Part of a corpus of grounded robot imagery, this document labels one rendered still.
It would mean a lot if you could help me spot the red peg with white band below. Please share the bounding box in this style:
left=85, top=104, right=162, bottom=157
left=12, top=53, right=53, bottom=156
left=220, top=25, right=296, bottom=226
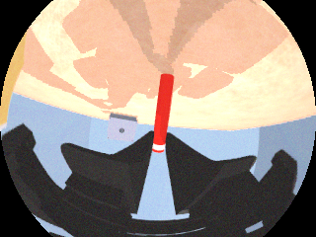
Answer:
left=153, top=74, right=174, bottom=153

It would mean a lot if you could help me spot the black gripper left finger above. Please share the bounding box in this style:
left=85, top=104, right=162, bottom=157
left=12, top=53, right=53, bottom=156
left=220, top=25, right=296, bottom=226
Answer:
left=60, top=130, right=154, bottom=214

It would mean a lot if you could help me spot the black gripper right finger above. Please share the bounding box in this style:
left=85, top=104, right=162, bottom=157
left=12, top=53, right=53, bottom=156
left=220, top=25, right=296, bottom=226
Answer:
left=166, top=133, right=257, bottom=214

